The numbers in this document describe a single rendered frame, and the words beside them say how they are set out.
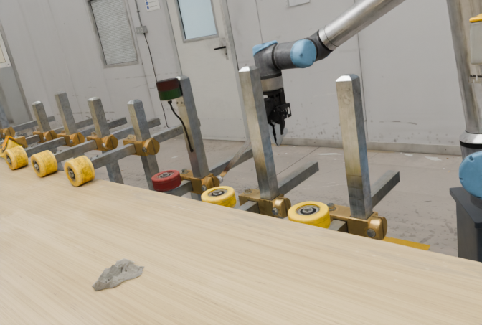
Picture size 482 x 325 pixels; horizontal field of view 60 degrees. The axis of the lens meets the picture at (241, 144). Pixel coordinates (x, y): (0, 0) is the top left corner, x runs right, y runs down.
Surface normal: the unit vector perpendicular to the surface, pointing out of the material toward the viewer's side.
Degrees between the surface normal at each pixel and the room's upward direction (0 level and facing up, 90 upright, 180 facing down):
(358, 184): 90
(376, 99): 90
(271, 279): 0
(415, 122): 90
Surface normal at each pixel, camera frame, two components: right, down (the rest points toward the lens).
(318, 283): -0.18, -0.95
